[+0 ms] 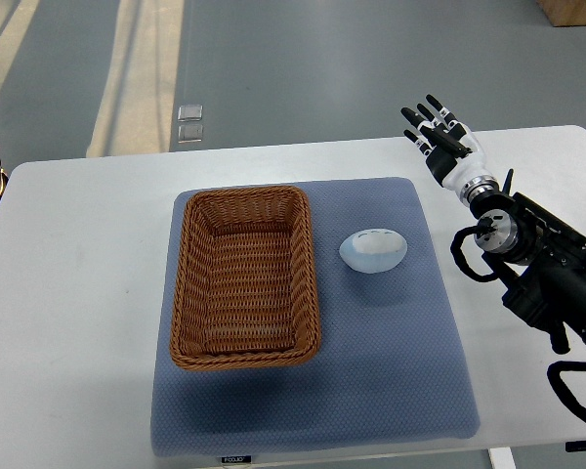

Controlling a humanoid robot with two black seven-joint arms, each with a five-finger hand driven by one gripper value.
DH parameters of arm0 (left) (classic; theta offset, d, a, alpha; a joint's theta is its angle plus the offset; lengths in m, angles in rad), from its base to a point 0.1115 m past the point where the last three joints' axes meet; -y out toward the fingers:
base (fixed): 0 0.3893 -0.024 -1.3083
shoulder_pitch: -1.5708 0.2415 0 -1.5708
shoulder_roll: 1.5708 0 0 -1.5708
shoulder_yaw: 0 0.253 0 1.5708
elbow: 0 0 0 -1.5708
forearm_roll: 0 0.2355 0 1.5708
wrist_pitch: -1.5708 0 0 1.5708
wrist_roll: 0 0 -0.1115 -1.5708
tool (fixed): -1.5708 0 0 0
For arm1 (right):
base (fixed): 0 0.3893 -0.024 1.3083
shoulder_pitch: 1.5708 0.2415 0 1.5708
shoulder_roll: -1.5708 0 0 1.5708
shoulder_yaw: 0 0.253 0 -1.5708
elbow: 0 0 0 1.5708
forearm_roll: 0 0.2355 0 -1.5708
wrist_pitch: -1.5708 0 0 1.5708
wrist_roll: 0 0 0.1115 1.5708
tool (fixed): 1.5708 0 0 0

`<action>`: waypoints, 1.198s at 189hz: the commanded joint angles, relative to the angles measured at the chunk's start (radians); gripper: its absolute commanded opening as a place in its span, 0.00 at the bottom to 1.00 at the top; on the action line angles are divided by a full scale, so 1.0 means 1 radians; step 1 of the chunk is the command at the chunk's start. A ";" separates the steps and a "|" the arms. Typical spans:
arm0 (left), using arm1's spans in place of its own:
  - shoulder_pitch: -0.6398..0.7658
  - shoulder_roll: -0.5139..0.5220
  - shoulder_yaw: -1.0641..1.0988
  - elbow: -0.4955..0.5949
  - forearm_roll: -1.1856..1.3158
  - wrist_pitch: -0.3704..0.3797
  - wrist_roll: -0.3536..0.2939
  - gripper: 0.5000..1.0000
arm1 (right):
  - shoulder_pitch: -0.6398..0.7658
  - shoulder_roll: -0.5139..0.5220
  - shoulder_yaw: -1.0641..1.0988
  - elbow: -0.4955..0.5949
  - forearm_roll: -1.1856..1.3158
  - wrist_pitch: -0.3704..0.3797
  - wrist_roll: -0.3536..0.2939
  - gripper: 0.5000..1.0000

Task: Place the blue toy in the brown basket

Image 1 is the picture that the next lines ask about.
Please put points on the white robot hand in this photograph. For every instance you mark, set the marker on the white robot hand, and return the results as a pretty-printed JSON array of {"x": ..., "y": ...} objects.
[{"x": 454, "y": 155}]

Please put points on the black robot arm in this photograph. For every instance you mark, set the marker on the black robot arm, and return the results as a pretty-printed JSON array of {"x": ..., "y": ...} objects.
[{"x": 540, "y": 259}]

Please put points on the brown wicker basket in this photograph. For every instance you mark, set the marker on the brown wicker basket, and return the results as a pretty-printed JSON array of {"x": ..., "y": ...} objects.
[{"x": 245, "y": 290}]

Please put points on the wooden box corner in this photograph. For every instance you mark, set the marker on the wooden box corner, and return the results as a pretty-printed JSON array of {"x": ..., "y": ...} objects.
[{"x": 564, "y": 13}]

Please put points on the blue quilted mat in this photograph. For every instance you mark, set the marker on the blue quilted mat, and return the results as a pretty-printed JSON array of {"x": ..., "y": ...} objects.
[{"x": 390, "y": 368}]

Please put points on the upper metal floor plate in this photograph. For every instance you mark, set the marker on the upper metal floor plate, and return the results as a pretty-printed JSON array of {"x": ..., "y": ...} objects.
[{"x": 190, "y": 113}]

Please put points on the metal floor plate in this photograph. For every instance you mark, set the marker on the metal floor plate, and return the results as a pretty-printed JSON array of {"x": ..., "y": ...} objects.
[
  {"x": 190, "y": 133},
  {"x": 190, "y": 113}
]

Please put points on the lower metal floor plate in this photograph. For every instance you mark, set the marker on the lower metal floor plate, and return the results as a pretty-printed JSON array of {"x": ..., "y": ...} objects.
[{"x": 190, "y": 133}]

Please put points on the black clip at table edge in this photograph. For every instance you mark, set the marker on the black clip at table edge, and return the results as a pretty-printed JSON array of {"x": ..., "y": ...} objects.
[{"x": 576, "y": 446}]

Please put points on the black table label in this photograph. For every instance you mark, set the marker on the black table label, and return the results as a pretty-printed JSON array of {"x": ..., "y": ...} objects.
[{"x": 236, "y": 459}]

